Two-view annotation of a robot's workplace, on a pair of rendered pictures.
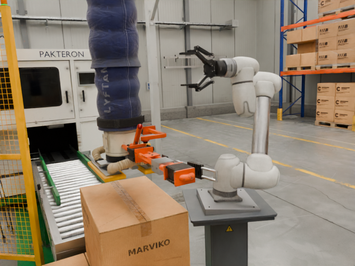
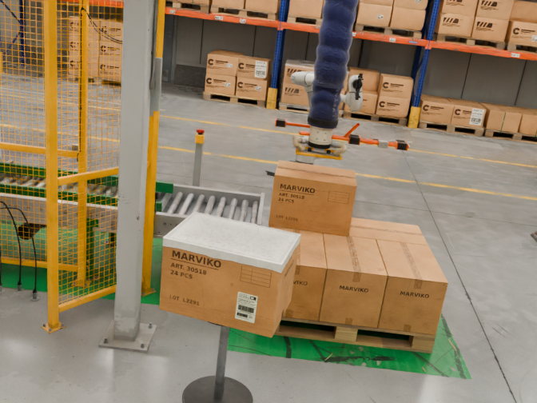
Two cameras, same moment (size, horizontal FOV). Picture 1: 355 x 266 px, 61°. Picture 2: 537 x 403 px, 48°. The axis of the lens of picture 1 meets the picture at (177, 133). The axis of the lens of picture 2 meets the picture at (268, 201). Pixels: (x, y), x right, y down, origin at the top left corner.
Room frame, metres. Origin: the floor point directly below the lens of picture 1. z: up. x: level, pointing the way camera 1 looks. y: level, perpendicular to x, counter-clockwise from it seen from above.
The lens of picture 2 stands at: (-0.24, 4.24, 2.23)
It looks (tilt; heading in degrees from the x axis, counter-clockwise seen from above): 20 degrees down; 298
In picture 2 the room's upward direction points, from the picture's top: 7 degrees clockwise
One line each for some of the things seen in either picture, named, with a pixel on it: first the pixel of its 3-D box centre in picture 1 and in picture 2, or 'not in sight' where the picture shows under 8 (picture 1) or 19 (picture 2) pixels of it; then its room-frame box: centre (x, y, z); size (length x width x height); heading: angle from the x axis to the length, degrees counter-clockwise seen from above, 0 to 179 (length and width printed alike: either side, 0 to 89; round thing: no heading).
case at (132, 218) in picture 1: (130, 233); (312, 197); (1.48, 0.27, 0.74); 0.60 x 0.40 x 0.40; 25
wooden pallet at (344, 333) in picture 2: not in sight; (340, 297); (1.08, 0.39, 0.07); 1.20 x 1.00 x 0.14; 28
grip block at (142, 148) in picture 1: (140, 152); (354, 139); (1.27, 0.16, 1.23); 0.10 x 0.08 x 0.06; 118
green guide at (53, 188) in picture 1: (44, 176); (51, 196); (3.04, 1.40, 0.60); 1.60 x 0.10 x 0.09; 28
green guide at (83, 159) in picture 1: (95, 167); (76, 174); (3.29, 0.93, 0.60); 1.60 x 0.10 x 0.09; 28
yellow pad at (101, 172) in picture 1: (104, 166); (319, 152); (1.45, 0.36, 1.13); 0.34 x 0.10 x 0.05; 28
